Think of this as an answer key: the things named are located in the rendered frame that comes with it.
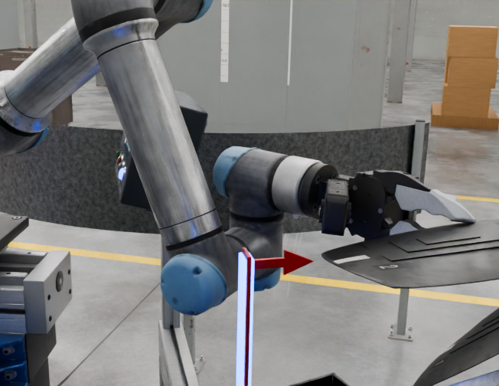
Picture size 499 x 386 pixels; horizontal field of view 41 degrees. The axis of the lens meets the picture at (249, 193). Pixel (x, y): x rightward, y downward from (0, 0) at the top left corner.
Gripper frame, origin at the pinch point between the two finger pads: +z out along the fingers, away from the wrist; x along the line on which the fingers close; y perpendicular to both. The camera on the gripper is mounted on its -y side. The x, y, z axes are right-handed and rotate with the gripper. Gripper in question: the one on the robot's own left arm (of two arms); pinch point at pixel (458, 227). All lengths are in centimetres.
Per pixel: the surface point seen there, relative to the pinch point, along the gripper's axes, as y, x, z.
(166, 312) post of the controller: 8, 28, -52
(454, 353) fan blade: 14.4, 19.9, -3.4
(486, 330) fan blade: 15.3, 15.8, -0.2
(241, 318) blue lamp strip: -24.1, 7.5, -9.3
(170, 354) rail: 3, 32, -45
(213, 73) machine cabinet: 444, 0, -451
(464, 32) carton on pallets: 733, -75, -314
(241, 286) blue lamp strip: -24.2, 4.5, -9.5
